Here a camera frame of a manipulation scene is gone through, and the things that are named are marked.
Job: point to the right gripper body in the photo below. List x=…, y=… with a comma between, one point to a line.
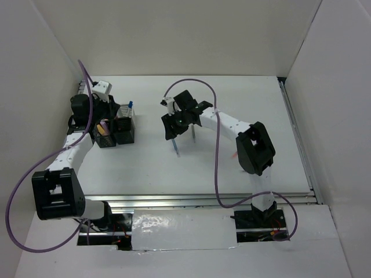
x=179, y=120

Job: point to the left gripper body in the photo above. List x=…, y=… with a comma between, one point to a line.
x=102, y=109

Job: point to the grey green pen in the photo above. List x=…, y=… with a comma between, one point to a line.
x=193, y=133

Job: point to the purple pink highlighter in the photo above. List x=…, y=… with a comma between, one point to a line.
x=105, y=126

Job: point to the light blue pen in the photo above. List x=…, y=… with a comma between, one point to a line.
x=176, y=148

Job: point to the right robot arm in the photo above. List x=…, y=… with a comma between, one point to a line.
x=255, y=151

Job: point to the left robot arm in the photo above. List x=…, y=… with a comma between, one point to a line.
x=57, y=191

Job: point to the white container back right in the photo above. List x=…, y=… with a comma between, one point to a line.
x=122, y=111

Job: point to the black container front right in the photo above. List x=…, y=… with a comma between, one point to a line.
x=124, y=130

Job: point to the black container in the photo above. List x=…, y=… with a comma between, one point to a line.
x=104, y=141
x=124, y=130

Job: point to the black container front left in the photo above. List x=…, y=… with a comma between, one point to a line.
x=104, y=141

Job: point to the white cover sheet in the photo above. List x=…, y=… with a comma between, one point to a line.
x=183, y=229

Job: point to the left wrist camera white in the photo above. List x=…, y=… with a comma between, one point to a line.
x=102, y=87

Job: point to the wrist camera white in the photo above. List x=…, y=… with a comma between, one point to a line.
x=102, y=87
x=170, y=104

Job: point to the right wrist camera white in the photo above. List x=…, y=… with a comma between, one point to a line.
x=170, y=104

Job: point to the aluminium rail frame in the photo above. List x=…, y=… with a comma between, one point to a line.
x=149, y=173

